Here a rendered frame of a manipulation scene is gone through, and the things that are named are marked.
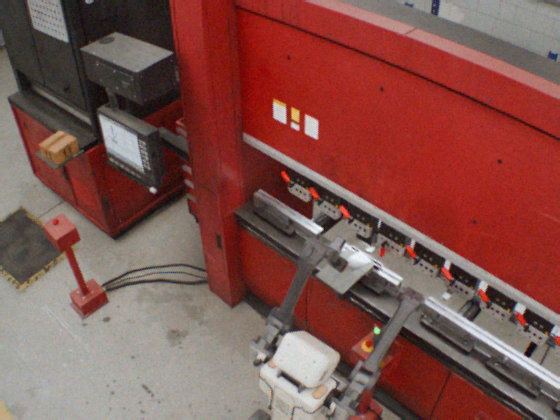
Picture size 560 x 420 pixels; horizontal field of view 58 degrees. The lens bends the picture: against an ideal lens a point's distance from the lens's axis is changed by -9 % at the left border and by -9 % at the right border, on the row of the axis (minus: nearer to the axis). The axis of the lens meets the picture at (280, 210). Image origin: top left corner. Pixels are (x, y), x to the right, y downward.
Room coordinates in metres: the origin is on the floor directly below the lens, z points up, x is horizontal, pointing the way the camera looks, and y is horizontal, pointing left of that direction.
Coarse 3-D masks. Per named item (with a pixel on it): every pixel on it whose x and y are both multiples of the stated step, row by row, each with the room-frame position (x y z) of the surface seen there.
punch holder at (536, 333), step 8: (528, 312) 1.32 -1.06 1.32; (528, 320) 1.31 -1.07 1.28; (536, 320) 1.29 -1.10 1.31; (544, 320) 1.26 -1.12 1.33; (520, 328) 1.32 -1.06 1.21; (536, 328) 1.27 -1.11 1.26; (544, 328) 1.25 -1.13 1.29; (552, 328) 1.23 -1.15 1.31; (528, 336) 1.28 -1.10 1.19; (536, 336) 1.26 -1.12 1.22; (544, 336) 1.24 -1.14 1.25
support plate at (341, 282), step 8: (344, 256) 1.98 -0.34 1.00; (368, 264) 1.92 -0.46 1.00; (320, 272) 1.87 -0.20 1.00; (328, 272) 1.87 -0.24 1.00; (336, 272) 1.87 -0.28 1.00; (344, 272) 1.87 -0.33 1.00; (352, 272) 1.87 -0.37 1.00; (360, 272) 1.87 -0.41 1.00; (328, 280) 1.82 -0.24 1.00; (336, 280) 1.82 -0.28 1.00; (344, 280) 1.81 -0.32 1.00; (352, 280) 1.81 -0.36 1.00; (336, 288) 1.76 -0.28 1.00; (344, 288) 1.76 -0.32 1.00
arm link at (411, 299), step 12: (408, 288) 1.38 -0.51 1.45; (408, 300) 1.30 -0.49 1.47; (420, 300) 1.31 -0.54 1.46; (396, 312) 1.29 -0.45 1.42; (408, 312) 1.27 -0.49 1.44; (396, 324) 1.24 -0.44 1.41; (384, 336) 1.21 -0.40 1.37; (396, 336) 1.20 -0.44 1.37; (384, 348) 1.17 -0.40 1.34; (360, 360) 1.15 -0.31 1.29; (372, 360) 1.14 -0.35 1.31; (372, 384) 1.06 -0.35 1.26
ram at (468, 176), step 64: (256, 64) 2.46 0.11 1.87; (320, 64) 2.18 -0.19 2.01; (384, 64) 1.95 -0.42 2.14; (256, 128) 2.48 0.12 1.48; (320, 128) 2.17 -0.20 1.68; (384, 128) 1.93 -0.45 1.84; (448, 128) 1.72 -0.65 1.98; (512, 128) 1.55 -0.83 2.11; (384, 192) 1.90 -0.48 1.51; (448, 192) 1.68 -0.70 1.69; (512, 192) 1.50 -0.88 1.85; (448, 256) 1.63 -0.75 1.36; (512, 256) 1.44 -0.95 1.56
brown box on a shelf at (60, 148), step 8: (56, 136) 3.03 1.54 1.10; (64, 136) 3.02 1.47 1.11; (72, 136) 3.02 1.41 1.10; (40, 144) 2.95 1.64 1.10; (48, 144) 2.94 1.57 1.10; (56, 144) 2.93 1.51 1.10; (64, 144) 2.93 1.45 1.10; (72, 144) 2.96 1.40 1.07; (40, 152) 3.00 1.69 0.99; (48, 152) 2.88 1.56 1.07; (56, 152) 2.85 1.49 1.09; (64, 152) 2.89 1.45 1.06; (72, 152) 2.95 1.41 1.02; (80, 152) 2.97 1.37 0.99; (48, 160) 2.90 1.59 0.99; (56, 160) 2.84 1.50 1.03; (64, 160) 2.88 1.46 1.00; (56, 168) 2.81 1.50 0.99
